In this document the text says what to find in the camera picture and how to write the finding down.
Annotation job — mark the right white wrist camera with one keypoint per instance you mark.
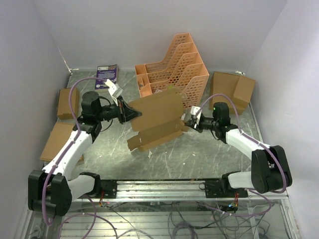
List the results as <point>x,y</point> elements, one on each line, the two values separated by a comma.
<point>196,113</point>

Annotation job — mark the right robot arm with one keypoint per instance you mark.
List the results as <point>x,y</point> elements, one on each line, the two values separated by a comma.
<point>270,170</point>

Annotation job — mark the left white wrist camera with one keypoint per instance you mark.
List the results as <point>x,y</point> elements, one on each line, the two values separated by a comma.
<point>114,89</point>

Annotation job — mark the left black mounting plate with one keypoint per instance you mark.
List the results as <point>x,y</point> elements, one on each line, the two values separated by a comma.
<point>105,189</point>

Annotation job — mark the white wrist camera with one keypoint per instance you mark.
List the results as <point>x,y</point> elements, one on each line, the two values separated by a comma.
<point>114,89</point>
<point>196,113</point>

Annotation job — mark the black mounting plate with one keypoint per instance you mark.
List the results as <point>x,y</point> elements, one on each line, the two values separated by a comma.
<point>220,189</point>
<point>105,189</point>

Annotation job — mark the cardboard box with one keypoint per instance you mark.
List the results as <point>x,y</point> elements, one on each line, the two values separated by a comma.
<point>63,109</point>
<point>160,121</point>
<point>236,87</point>
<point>57,139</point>

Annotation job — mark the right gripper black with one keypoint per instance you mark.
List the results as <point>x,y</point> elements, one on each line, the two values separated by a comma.
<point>191,123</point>

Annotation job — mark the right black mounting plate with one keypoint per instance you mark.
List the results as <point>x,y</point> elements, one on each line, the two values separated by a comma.
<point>220,189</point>

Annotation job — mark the purple book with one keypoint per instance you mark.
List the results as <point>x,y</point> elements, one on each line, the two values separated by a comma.
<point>105,72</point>

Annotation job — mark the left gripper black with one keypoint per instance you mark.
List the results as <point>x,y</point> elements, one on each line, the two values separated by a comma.
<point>125,113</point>

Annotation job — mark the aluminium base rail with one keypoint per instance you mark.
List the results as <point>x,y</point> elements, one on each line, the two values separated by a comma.
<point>143,191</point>

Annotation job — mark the peach plastic file organizer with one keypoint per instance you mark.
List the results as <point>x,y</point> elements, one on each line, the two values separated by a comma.
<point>181,68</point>

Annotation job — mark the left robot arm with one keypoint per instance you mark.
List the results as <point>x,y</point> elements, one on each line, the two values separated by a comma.
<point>85,132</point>

